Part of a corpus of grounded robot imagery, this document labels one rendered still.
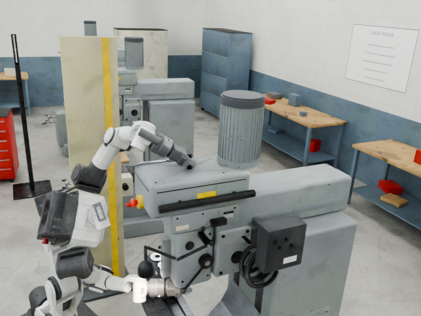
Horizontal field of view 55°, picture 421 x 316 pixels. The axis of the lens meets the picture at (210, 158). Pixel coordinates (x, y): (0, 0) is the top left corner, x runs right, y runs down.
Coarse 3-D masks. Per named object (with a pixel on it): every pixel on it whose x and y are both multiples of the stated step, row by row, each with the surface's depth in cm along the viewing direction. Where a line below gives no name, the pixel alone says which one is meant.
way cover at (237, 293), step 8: (232, 280) 239; (232, 288) 236; (224, 296) 240; (232, 296) 234; (240, 296) 229; (224, 304) 238; (232, 304) 232; (240, 304) 227; (248, 304) 222; (216, 312) 238; (224, 312) 234; (232, 312) 230; (240, 312) 225; (248, 312) 220
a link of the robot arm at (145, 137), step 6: (144, 126) 170; (138, 132) 167; (144, 132) 166; (150, 132) 170; (138, 138) 169; (144, 138) 167; (150, 138) 167; (156, 138) 168; (162, 138) 172; (132, 144) 169; (138, 144) 169; (144, 144) 170; (150, 144) 171; (156, 144) 169; (144, 150) 171; (150, 150) 173; (156, 150) 172
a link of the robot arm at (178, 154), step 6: (168, 138) 174; (162, 144) 171; (168, 144) 172; (174, 144) 176; (162, 150) 172; (168, 150) 172; (174, 150) 173; (180, 150) 176; (162, 156) 174; (168, 156) 175; (174, 156) 173; (180, 156) 174; (186, 156) 174; (180, 162) 173
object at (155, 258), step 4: (148, 256) 252; (152, 256) 250; (156, 256) 252; (160, 256) 250; (148, 260) 248; (152, 260) 247; (156, 260) 246; (160, 260) 247; (152, 264) 245; (156, 264) 245; (160, 264) 243; (156, 268) 241; (156, 272) 241; (152, 276) 247; (156, 276) 242; (160, 276) 237; (148, 280) 253; (164, 280) 238; (164, 296) 242
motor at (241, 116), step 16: (224, 96) 176; (240, 96) 176; (256, 96) 177; (224, 112) 177; (240, 112) 173; (256, 112) 175; (224, 128) 180; (240, 128) 175; (256, 128) 178; (224, 144) 182; (240, 144) 178; (256, 144) 181; (224, 160) 184; (240, 160) 181; (256, 160) 186
